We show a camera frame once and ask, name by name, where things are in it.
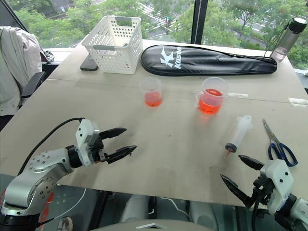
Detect black office chair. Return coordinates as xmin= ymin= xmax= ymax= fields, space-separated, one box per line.
xmin=19 ymin=50 xmax=61 ymax=106

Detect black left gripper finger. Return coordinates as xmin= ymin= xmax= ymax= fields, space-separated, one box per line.
xmin=105 ymin=145 xmax=138 ymax=165
xmin=99 ymin=127 xmax=128 ymax=140

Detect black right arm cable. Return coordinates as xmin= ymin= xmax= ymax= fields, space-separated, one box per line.
xmin=251 ymin=190 xmax=270 ymax=231

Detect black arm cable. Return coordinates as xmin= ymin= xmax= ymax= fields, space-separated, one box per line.
xmin=17 ymin=117 xmax=85 ymax=176
xmin=251 ymin=190 xmax=270 ymax=231

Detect grey jacket on chair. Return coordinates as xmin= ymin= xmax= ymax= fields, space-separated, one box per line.
xmin=0 ymin=26 xmax=43 ymax=116

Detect blue handled scissors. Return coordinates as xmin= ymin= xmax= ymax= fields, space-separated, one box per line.
xmin=262 ymin=118 xmax=298 ymax=168

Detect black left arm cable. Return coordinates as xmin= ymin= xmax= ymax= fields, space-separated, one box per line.
xmin=17 ymin=117 xmax=85 ymax=176

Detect black racket bag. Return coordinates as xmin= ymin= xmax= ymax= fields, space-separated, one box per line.
xmin=141 ymin=44 xmax=278 ymax=77

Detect small clear plastic cup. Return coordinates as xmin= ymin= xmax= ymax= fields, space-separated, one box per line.
xmin=139 ymin=77 xmax=162 ymax=108

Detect white cable under table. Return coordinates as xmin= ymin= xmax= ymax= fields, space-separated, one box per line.
xmin=49 ymin=187 xmax=87 ymax=222

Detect clear tape strip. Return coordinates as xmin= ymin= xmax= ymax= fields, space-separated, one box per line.
xmin=288 ymin=97 xmax=308 ymax=106

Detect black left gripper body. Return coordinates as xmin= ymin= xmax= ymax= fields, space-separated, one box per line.
xmin=89 ymin=135 xmax=108 ymax=165

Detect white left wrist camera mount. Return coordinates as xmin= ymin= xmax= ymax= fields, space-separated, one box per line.
xmin=75 ymin=118 xmax=100 ymax=167

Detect white perforated plastic basket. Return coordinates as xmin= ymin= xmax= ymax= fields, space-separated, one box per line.
xmin=81 ymin=15 xmax=143 ymax=75

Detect clear plastic syringe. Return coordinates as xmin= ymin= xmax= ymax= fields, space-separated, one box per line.
xmin=224 ymin=115 xmax=254 ymax=159

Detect large clear cup with handle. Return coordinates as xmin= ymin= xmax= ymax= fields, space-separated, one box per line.
xmin=193 ymin=77 xmax=229 ymax=115

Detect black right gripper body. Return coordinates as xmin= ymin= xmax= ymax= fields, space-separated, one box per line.
xmin=250 ymin=175 xmax=275 ymax=209

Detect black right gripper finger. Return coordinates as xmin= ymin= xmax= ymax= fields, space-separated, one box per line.
xmin=238 ymin=154 xmax=265 ymax=172
xmin=220 ymin=173 xmax=255 ymax=209

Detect black smartphone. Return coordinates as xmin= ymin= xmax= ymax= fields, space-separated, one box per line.
xmin=79 ymin=53 xmax=99 ymax=71

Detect clear bottle with black lid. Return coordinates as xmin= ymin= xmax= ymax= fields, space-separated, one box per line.
xmin=269 ymin=17 xmax=308 ymax=63

